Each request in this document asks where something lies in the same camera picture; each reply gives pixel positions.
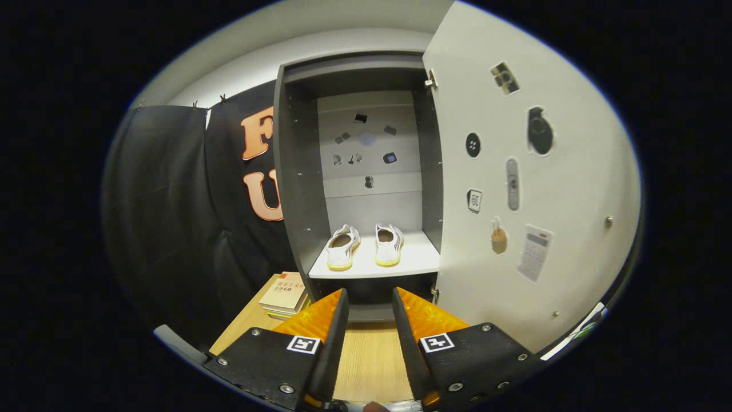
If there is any beige shoe cabinet door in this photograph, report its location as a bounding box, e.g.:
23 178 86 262
422 0 644 354

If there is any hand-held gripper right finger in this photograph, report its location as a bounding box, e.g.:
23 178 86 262
392 286 544 410

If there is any beige cover book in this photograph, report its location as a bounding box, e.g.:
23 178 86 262
258 272 308 312

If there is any black backdrop cloth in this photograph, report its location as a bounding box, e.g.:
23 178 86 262
102 80 304 350

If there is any white canvas shoe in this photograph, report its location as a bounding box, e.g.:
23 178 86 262
375 223 404 267
326 224 361 271

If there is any yellow edged book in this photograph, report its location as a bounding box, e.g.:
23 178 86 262
266 295 312 317

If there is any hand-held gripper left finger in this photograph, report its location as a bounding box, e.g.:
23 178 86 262
203 288 351 411

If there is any dark grey shoe cabinet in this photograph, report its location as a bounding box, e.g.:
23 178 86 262
273 51 445 322

